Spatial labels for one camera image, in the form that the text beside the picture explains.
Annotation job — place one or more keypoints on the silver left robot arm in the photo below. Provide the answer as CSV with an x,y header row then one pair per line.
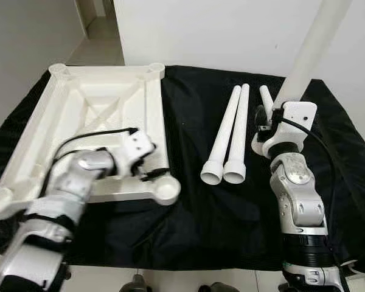
x,y
55,207

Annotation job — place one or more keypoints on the grey robot foot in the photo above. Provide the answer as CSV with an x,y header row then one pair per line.
x,y
214,288
135,285

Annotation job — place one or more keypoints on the white plastic children table top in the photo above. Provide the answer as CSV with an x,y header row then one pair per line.
x,y
91,97

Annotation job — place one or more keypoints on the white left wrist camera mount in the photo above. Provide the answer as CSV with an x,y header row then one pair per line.
x,y
137,146

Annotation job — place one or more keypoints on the black fabric table cover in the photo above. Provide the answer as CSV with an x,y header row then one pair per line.
x,y
201,225

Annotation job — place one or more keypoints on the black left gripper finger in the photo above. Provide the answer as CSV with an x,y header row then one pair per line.
x,y
152,146
155,176

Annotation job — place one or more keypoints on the grey left robot foot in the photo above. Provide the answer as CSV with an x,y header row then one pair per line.
x,y
135,285

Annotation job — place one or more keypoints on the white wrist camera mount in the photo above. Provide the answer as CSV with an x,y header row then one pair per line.
x,y
298,118
137,146

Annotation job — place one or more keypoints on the grey right robot foot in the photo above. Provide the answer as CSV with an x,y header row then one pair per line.
x,y
214,288

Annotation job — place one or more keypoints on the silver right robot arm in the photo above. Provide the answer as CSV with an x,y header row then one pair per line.
x,y
298,207

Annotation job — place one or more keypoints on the white plastic screw-in table leg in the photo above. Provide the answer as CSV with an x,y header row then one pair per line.
x,y
239,131
310,52
225,131
266,97

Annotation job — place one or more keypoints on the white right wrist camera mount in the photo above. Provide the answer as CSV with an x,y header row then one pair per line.
x,y
298,118

